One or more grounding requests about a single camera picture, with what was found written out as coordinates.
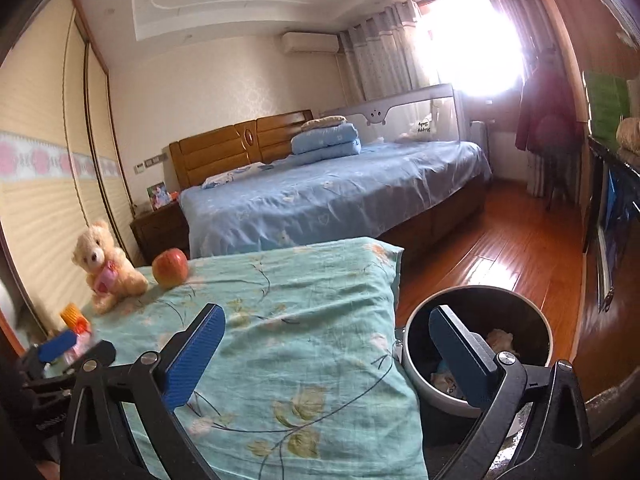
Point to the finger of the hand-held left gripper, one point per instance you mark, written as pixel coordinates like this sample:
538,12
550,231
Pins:
56,346
102,352

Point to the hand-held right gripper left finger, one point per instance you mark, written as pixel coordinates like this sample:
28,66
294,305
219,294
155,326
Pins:
195,355

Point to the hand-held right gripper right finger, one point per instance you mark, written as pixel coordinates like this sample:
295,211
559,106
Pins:
460,355

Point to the pink snack packet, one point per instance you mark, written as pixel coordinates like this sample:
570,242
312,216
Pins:
82,342

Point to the white rimmed black waste bin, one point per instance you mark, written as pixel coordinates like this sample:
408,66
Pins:
530,320

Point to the small yellow foam net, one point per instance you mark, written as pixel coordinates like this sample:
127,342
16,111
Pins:
72,316

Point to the white round object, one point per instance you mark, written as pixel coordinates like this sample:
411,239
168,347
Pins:
7,307

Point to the silver foil bag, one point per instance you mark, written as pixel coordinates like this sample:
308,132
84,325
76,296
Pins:
398,345

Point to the cream teddy bear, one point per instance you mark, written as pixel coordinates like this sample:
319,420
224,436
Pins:
107,265

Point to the red apple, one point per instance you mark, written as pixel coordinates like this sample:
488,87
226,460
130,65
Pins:
170,267

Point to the teal floral blanket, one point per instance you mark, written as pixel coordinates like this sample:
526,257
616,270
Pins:
300,320

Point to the wooden nightstand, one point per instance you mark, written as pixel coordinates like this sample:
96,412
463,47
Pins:
160,235

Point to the wardrobe with louvred doors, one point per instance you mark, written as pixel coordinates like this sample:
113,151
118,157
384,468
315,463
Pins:
40,210

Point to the flat printed pillow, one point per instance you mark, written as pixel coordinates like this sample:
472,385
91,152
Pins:
230,176

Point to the pink patterned curtain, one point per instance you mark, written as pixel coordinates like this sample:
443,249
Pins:
537,175

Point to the dark coat rack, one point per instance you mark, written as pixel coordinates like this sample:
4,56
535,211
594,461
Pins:
555,180

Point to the wooden headboard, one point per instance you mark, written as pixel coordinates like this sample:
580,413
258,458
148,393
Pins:
220,155

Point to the bed with blue sheet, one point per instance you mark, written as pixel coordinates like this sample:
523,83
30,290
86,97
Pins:
325,195

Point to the black glass-front cabinet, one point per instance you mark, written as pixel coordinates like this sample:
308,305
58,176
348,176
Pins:
615,210

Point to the white radiator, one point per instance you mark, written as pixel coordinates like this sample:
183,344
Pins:
478,137

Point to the folded blue quilt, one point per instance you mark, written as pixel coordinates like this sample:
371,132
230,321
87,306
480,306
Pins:
325,140

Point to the red jacket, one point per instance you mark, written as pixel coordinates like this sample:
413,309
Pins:
545,115

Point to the small beige pillow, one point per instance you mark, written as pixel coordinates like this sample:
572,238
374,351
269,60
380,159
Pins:
324,122

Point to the brown plush toy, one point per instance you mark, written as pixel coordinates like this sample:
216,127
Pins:
629,134

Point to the stack of green boxes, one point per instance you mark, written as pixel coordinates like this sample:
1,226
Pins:
607,105

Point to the grey patterned curtain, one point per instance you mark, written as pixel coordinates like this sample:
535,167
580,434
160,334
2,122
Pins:
380,55

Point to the bright window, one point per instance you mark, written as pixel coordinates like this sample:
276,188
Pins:
470,40

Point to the white air conditioner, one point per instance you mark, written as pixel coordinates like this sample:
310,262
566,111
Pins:
310,42

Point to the photo frame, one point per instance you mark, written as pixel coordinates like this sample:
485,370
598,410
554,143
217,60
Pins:
158,195

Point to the wall switch panel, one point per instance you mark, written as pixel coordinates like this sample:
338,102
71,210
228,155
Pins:
150,164

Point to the grey bed guard rail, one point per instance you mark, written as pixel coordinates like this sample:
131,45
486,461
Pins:
395,110

